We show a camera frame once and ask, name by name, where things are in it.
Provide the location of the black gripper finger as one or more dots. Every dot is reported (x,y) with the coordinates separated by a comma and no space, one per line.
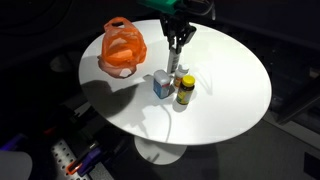
(172,43)
(180,46)

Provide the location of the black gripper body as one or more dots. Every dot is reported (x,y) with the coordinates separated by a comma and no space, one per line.
(176,25)

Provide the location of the white box bottle blue label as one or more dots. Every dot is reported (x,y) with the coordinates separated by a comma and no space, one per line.
(161,85)

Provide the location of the yellow cap amber bottle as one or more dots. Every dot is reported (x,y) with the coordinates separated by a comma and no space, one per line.
(185,93)

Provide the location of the orange plastic bag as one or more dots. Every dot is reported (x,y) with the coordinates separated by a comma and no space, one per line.
(122,56)

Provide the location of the orange purple clamp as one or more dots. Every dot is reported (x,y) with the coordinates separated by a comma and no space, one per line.
(87,160)

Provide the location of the perforated metal plate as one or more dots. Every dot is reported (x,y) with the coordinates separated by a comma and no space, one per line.
(63,156)

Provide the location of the white rounded object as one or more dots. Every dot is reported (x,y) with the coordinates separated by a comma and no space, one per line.
(13,166)

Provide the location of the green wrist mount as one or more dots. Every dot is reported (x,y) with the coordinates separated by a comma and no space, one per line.
(158,4)

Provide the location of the white table pedestal base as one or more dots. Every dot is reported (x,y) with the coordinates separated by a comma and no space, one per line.
(160,153)

